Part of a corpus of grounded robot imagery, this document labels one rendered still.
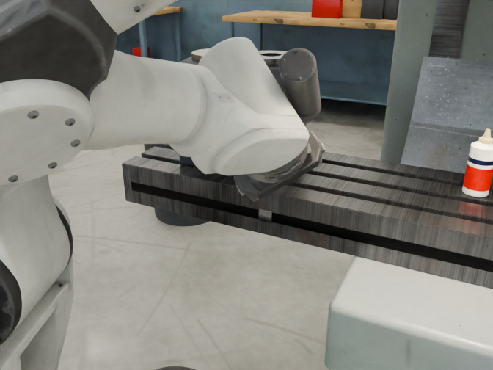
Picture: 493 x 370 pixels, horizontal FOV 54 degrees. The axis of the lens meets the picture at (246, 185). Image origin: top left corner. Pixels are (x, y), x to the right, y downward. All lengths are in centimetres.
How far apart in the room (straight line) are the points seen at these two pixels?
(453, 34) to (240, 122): 83
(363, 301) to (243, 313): 140
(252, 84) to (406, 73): 77
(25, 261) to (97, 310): 166
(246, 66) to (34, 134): 25
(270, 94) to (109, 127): 17
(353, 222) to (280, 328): 128
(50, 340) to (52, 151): 45
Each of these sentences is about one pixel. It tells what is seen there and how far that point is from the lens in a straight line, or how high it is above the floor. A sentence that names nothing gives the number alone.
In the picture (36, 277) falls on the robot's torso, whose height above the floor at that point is 101.
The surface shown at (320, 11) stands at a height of 93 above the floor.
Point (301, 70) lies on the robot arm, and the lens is 45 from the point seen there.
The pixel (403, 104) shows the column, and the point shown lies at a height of 101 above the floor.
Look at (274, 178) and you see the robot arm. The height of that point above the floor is 109.
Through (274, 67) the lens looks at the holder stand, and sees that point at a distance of 83.
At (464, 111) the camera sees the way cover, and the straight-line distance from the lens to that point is 114.
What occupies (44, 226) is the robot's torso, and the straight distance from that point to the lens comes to 57.
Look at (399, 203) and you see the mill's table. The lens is 81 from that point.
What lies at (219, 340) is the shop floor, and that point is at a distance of 196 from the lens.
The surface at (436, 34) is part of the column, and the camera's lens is 116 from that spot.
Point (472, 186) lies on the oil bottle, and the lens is 86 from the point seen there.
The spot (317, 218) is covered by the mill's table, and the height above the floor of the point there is 94.
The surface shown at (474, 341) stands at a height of 89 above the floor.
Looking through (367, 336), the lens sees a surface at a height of 85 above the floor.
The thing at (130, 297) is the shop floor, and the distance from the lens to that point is 222.
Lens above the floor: 131
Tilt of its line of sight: 24 degrees down
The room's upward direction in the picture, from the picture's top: straight up
